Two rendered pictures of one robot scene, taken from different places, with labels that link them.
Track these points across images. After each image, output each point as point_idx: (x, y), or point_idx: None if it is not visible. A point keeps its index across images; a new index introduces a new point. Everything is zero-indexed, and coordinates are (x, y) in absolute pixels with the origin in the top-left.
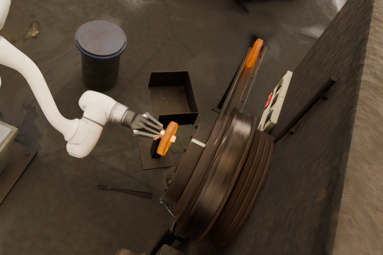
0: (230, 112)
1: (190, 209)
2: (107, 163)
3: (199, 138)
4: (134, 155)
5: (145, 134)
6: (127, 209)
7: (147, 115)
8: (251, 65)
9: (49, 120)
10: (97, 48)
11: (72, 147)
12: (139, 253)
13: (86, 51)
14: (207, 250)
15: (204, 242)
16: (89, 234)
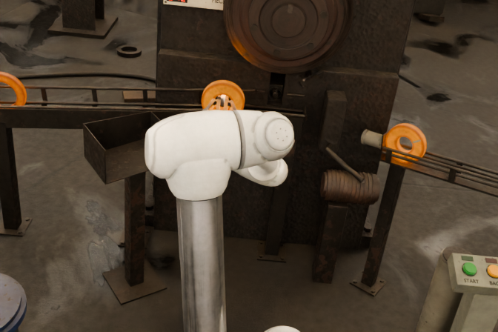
0: None
1: None
2: (176, 330)
3: None
4: (146, 304)
5: (234, 107)
6: (233, 288)
7: (207, 109)
8: (26, 97)
9: (276, 161)
10: (1, 301)
11: (283, 163)
12: (279, 264)
13: (14, 316)
14: (321, 65)
15: (316, 67)
16: (287, 316)
